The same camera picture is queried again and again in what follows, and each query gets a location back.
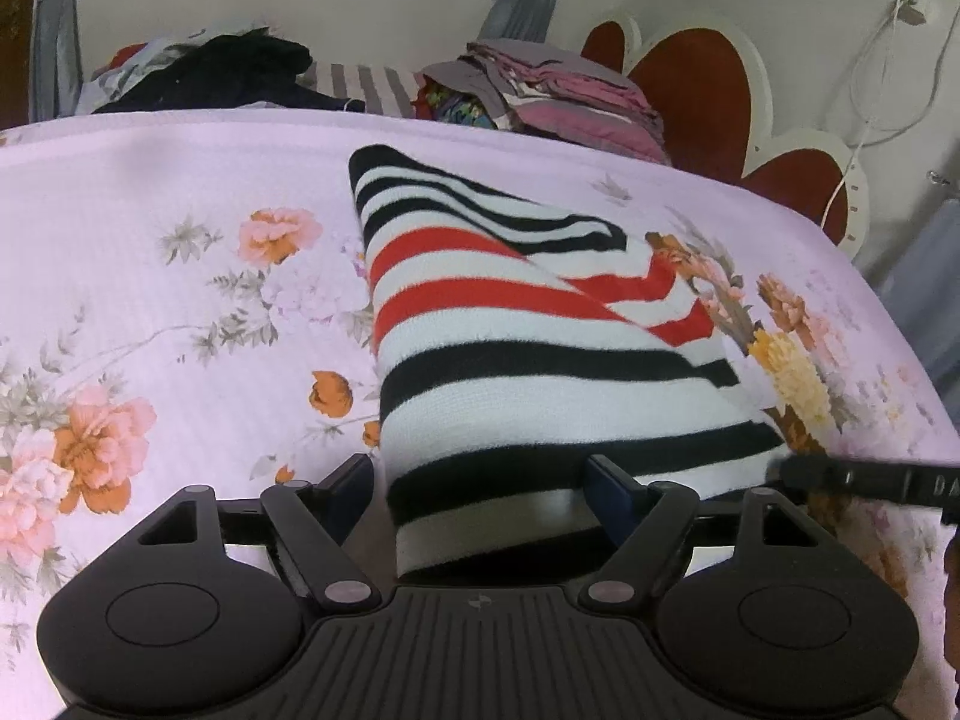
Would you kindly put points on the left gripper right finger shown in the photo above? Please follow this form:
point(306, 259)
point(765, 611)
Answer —
point(648, 526)

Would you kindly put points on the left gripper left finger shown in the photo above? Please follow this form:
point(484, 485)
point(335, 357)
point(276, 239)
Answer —
point(310, 523)

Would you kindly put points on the striped knit child sweater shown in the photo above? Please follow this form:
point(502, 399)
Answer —
point(515, 341)

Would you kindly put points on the black clothes pile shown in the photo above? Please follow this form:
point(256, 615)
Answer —
point(230, 72)

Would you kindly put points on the grey drape at right edge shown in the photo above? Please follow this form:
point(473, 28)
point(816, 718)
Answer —
point(920, 292)

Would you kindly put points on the pink floral bed sheet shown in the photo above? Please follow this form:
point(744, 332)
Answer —
point(185, 300)

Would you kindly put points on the grey striped mattress cloth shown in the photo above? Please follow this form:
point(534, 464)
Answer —
point(383, 90)

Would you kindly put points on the red white scalloped headboard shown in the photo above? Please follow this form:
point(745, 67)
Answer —
point(710, 85)

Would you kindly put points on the folded pink grey bedding stack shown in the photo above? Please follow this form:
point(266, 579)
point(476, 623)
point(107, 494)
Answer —
point(535, 89)

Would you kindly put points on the left grey curtain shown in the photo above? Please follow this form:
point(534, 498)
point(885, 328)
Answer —
point(55, 77)

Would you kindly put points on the brown wooden door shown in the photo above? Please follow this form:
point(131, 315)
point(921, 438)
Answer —
point(15, 47)

